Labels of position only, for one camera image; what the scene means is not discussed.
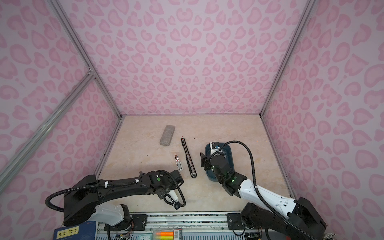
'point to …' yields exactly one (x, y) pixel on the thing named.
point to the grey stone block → (167, 135)
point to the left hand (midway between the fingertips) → (172, 181)
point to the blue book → (86, 231)
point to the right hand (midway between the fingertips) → (206, 152)
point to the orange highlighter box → (175, 234)
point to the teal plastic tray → (229, 152)
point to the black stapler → (189, 163)
